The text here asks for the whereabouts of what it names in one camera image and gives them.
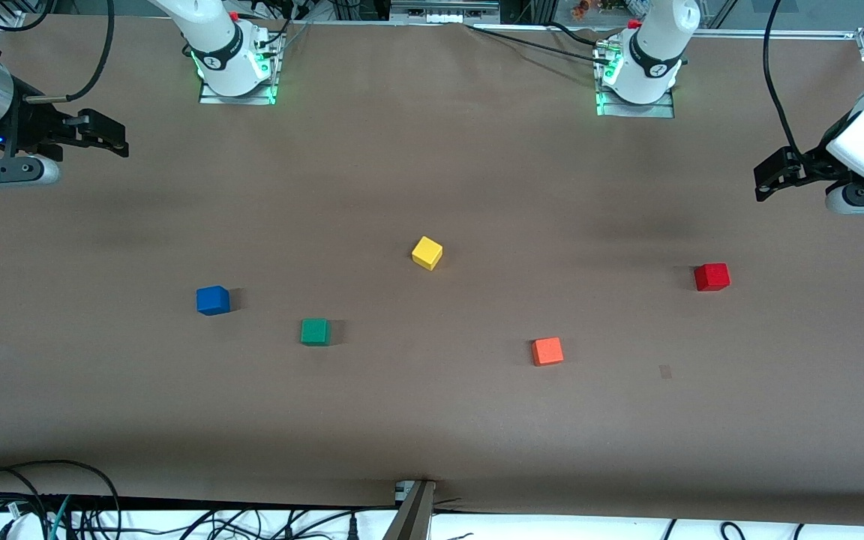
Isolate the aluminium profile bar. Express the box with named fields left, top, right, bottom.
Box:
left=382, top=479, right=437, bottom=540

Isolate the white power strip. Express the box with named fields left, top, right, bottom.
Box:
left=390, top=0, right=502, bottom=24

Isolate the red cube block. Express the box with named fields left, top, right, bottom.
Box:
left=694, top=262, right=731, bottom=292

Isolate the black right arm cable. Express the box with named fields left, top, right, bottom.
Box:
left=25, top=0, right=116, bottom=104

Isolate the black base cable bundle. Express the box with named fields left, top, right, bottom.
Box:
left=465, top=21, right=607, bottom=67

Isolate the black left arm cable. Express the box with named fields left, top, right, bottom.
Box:
left=763, top=0, right=806, bottom=160

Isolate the teal cable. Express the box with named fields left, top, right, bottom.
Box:
left=43, top=495, right=74, bottom=540

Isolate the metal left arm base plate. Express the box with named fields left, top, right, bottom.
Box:
left=595, top=39, right=677, bottom=119

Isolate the orange cube block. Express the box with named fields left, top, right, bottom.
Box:
left=530, top=337, right=565, bottom=368

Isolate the black looping cable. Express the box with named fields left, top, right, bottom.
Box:
left=0, top=459, right=122, bottom=540

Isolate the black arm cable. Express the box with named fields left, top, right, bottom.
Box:
left=763, top=0, right=806, bottom=160
left=25, top=0, right=116, bottom=104

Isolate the blue cube block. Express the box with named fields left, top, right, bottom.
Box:
left=196, top=285, right=231, bottom=317

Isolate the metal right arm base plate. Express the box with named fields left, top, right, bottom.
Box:
left=199, top=31, right=283, bottom=107

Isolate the yellow cube block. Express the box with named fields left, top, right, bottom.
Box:
left=411, top=235, right=444, bottom=272

